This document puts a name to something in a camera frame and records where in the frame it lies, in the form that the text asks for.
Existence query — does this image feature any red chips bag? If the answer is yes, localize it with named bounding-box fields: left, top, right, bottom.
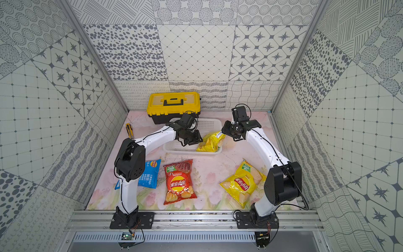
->
left=164, top=159, right=197, bottom=205

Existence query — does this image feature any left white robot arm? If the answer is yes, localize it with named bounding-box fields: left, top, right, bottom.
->
left=114, top=113, right=203, bottom=227

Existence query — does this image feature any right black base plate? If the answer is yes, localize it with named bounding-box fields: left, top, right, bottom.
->
left=234, top=212, right=279, bottom=229

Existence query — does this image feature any yellow black toolbox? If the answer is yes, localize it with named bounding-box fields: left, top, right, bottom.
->
left=147, top=92, right=201, bottom=125

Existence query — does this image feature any yellow black utility knife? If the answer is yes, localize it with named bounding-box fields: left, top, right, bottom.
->
left=126, top=123, right=134, bottom=139

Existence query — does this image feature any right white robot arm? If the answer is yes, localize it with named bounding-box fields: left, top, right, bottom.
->
left=221, top=104, right=303, bottom=223

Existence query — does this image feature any aluminium mounting rail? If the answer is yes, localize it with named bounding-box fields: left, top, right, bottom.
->
left=65, top=210, right=324, bottom=243

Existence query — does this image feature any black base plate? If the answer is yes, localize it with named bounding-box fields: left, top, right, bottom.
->
left=110, top=211, right=155, bottom=230
left=234, top=212, right=279, bottom=229

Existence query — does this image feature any yellow Lay's chips bag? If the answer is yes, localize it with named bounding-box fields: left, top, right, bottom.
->
left=220, top=159, right=267, bottom=209

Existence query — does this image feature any blue chips bag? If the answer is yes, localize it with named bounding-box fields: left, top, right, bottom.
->
left=115, top=159, right=161, bottom=191

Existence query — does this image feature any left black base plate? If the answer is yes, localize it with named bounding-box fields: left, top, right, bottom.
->
left=110, top=211, right=155, bottom=230

